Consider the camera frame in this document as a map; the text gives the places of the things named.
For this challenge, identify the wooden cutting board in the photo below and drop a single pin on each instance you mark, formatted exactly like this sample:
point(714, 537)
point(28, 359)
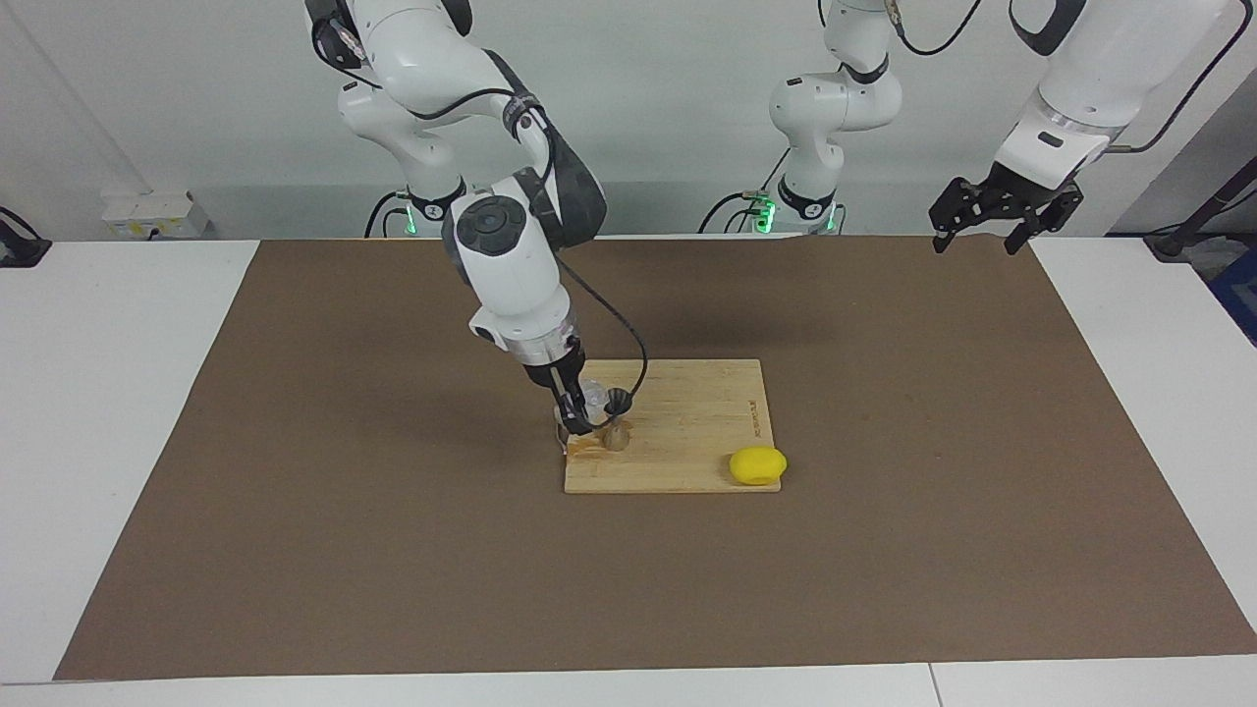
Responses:
point(687, 422)

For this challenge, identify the white power strip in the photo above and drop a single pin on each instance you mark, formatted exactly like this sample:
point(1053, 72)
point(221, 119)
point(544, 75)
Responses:
point(147, 211)

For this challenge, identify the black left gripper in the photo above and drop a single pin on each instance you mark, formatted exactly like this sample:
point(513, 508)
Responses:
point(1026, 187)

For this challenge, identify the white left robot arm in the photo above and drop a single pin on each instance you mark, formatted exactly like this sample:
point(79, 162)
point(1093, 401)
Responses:
point(835, 98)

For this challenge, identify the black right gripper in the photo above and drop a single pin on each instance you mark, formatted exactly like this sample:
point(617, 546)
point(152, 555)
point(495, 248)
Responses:
point(560, 368)

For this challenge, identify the yellow lemon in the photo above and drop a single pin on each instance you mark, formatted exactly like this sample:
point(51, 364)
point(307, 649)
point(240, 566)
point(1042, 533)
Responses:
point(757, 465)

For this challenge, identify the small clear glass cup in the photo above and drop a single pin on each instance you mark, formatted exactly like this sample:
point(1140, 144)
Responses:
point(597, 396)

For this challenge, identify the black clamp base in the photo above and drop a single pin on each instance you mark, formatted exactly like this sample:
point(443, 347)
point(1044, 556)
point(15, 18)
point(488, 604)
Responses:
point(20, 250)

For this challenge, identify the steel jigger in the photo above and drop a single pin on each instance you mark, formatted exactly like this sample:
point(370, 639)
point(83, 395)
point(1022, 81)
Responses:
point(616, 437)

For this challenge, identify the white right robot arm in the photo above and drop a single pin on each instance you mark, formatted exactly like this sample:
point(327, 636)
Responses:
point(501, 265)

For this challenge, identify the black stand leg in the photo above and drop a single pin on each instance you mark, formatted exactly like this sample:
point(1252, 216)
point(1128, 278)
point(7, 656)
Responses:
point(1174, 241)

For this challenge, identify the blue crate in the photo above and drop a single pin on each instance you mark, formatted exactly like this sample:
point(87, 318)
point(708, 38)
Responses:
point(1239, 295)

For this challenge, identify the brown table mat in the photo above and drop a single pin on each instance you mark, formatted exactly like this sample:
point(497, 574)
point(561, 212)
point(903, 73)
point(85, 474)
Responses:
point(393, 589)

